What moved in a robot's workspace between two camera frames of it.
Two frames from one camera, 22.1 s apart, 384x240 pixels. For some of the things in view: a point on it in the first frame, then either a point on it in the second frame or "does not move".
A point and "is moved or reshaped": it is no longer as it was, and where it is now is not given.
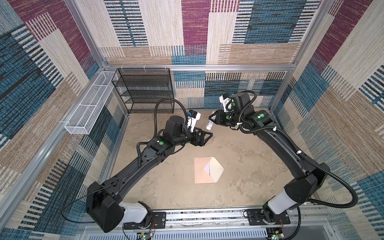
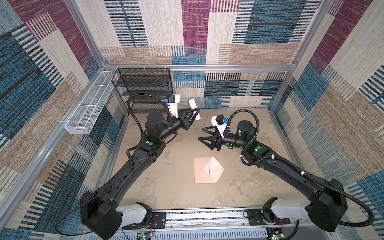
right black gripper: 218,120 to 214,140
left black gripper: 200,142 to 184,120
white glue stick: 210,124 is moved or reshaped
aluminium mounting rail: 311,224 does not move
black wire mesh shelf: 141,88 does not move
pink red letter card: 207,168 does not move
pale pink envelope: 207,169 does not move
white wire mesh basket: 82,116 does not move
